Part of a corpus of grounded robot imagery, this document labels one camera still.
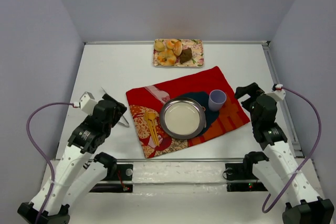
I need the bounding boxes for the metal tongs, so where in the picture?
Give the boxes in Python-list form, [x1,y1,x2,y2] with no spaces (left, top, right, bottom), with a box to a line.
[101,86,130,128]

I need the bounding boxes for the orange topped bread bun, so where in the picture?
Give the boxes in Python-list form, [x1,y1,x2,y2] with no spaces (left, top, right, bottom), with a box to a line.
[165,39,178,50]

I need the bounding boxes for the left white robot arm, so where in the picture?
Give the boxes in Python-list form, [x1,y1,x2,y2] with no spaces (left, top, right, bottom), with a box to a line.
[17,92,127,223]

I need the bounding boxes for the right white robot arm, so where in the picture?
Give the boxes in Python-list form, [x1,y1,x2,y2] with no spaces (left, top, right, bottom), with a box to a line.
[234,82,334,223]

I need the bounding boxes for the dark brown chocolate bread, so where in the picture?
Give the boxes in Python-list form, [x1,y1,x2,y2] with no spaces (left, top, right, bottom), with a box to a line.
[179,48,192,64]

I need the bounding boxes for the round pale bread roll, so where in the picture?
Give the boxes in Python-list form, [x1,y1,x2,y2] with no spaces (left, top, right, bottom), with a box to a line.
[154,40,165,52]

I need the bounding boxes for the lilac plastic cup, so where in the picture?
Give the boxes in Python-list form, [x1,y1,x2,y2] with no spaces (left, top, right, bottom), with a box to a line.
[208,89,227,111]

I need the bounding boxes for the yellow plastic fork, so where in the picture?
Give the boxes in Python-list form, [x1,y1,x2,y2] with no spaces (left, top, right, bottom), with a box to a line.
[144,111,159,146]

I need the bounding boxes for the yellow plastic spoon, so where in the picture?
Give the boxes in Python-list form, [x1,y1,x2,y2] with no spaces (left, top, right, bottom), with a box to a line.
[148,112,160,146]

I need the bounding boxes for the red patterned placemat cloth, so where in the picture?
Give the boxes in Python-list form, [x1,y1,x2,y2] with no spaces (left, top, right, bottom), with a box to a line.
[125,66,250,159]

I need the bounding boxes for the floral serving tray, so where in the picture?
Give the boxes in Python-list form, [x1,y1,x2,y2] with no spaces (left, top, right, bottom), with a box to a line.
[152,38,204,68]

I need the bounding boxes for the steel plate white centre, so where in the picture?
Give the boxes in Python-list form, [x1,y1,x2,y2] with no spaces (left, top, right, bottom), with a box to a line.
[159,97,206,140]

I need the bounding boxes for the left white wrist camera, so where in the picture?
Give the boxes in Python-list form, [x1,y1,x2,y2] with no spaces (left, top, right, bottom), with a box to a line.
[79,92,97,115]

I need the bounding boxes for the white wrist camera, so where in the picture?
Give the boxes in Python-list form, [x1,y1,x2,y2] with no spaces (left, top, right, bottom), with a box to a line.
[266,84,286,102]
[79,92,97,115]

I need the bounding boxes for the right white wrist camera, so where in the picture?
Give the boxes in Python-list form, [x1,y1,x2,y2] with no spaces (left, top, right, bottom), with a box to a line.
[266,84,286,102]

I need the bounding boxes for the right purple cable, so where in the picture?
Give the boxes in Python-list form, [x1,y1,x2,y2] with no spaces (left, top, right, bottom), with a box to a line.
[261,87,322,214]

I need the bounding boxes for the aluminium right side rail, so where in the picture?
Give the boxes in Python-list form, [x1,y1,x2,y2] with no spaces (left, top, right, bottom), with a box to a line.
[261,41,305,158]

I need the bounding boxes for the aluminium rail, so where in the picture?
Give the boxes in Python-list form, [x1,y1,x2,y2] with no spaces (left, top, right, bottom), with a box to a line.
[117,157,243,163]
[261,41,305,158]

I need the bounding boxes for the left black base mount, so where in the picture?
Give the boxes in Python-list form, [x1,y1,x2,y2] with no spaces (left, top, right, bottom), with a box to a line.
[90,164,133,193]

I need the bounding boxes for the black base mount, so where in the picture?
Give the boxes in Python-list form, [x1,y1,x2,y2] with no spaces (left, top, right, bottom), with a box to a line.
[222,163,267,193]
[90,164,133,193]

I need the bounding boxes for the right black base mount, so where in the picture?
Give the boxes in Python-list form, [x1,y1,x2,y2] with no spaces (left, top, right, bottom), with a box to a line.
[222,163,267,193]

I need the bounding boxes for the aluminium front rail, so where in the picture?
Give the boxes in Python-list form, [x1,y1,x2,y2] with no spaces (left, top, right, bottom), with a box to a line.
[117,157,243,163]

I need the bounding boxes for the ring shaped twisted bread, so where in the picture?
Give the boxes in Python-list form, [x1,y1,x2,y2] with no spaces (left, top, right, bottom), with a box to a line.
[157,49,176,66]

